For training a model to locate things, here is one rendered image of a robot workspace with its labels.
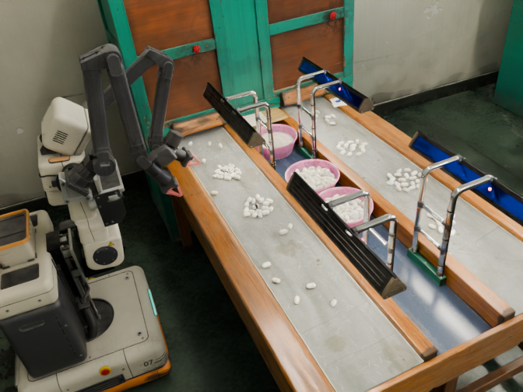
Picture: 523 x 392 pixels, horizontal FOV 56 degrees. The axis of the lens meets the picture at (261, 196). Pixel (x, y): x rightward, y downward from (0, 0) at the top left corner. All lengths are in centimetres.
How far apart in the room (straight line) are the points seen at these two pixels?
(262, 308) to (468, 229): 93
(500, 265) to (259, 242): 94
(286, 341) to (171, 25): 169
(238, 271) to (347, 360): 55
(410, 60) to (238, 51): 206
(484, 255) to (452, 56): 295
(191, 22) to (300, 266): 141
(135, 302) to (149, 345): 29
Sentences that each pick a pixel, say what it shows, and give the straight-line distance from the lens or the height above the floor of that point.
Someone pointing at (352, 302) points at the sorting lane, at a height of 74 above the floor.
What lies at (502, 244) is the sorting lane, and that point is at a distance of 219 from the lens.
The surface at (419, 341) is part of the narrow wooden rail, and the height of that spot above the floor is 76.
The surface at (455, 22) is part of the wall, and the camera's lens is 471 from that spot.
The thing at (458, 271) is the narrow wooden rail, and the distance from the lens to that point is 200.
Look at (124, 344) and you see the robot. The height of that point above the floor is 28.
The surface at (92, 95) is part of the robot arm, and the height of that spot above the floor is 149.
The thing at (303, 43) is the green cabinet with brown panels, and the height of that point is 111.
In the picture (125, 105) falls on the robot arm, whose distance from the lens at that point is 178.
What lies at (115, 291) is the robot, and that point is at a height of 28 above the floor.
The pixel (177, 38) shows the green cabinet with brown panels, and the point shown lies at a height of 131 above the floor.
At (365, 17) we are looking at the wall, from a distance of 415.
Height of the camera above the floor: 215
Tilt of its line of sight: 37 degrees down
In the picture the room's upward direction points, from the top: 7 degrees counter-clockwise
